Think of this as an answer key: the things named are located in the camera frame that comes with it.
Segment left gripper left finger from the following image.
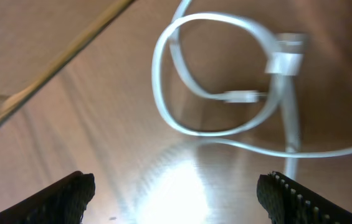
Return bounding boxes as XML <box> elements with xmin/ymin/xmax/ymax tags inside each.
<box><xmin>0</xmin><ymin>171</ymin><xmax>95</xmax><ymax>224</ymax></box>

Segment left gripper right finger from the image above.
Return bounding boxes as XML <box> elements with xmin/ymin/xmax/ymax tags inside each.
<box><xmin>257</xmin><ymin>171</ymin><xmax>352</xmax><ymax>224</ymax></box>

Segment brown cardboard sheet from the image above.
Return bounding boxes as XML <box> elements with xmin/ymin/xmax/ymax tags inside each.
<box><xmin>0</xmin><ymin>0</ymin><xmax>131</xmax><ymax>125</ymax></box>

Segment white usb cable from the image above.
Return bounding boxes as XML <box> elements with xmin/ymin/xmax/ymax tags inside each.
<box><xmin>151</xmin><ymin>0</ymin><xmax>352</xmax><ymax>181</ymax></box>

